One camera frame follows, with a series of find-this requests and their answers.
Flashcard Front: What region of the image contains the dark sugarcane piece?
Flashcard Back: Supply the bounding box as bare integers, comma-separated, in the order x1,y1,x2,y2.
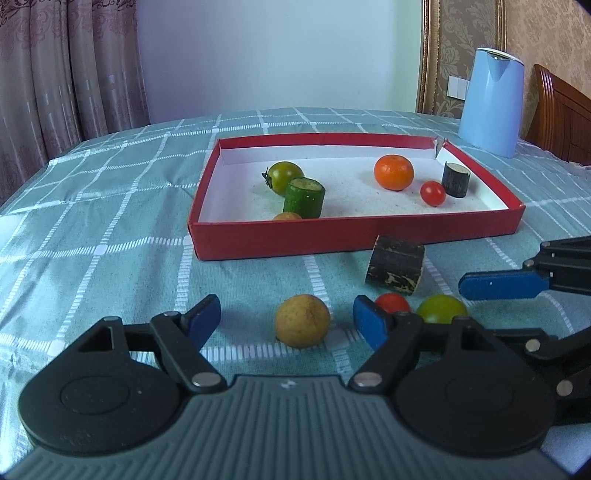
442,162,471,198
366,235,426,295

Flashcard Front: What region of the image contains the red shallow cardboard box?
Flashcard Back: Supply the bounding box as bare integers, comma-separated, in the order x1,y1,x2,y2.
187,133,525,260

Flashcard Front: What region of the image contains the orange mandarin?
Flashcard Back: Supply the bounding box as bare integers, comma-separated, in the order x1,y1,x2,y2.
374,155,415,192

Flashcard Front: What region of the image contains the brown longan fruit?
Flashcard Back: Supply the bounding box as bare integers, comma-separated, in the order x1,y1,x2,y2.
274,294,331,349
273,212,301,221

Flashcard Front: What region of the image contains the pink patterned curtain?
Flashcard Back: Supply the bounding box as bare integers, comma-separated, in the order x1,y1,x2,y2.
0,1,149,200

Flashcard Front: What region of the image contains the large green tomato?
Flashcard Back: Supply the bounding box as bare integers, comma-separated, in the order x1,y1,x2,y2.
262,161,304,196

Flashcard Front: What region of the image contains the light blue electric kettle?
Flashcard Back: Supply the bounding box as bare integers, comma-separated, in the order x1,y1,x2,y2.
459,47,525,158

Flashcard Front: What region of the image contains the white wall switch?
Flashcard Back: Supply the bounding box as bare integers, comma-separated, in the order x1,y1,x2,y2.
447,76,470,101

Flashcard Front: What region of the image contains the red cherry tomato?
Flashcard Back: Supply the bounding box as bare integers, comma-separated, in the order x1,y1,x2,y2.
375,293,412,314
420,181,447,207

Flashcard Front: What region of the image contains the green cucumber piece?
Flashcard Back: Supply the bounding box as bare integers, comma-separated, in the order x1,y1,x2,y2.
283,177,325,219

